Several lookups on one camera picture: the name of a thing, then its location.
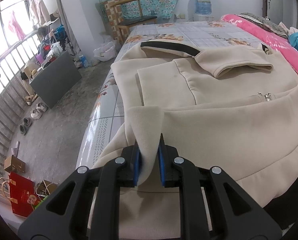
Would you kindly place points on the water dispenser with blue bottle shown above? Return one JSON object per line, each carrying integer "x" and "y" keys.
{"x": 203, "y": 11}

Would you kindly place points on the brown paper bag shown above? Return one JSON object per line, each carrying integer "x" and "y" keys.
{"x": 45, "y": 188}

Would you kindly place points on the pink floral quilt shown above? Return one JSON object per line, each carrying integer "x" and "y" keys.
{"x": 271, "y": 39}

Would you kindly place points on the small cardboard box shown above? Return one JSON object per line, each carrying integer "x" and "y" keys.
{"x": 12, "y": 163}

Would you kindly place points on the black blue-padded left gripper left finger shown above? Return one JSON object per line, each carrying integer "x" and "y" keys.
{"x": 86, "y": 204}

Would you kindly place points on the dark grey shoes pair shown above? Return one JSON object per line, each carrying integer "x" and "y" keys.
{"x": 26, "y": 123}

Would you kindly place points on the metal window railing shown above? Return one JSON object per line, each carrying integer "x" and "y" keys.
{"x": 12, "y": 91}

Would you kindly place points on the wooden chair black seat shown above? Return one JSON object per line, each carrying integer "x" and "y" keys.
{"x": 120, "y": 26}

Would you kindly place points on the bed with floral sheet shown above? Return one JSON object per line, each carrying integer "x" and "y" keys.
{"x": 182, "y": 38}

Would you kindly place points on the dark grey board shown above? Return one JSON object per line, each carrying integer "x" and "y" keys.
{"x": 55, "y": 80}

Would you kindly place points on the grey knitted blanket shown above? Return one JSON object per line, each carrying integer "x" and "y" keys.
{"x": 278, "y": 29}

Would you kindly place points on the red gift bag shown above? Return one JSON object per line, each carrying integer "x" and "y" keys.
{"x": 22, "y": 195}

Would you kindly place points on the white sneakers pair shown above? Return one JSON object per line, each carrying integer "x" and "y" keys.
{"x": 38, "y": 110}

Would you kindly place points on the green paper bag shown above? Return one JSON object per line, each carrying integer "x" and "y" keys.
{"x": 40, "y": 202}

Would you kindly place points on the white plastic bag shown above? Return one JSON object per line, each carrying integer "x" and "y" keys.
{"x": 105, "y": 52}

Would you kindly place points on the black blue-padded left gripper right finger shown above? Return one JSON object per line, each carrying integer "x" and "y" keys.
{"x": 212, "y": 204}

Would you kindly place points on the cream fleece jacket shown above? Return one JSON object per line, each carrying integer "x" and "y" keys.
{"x": 234, "y": 107}

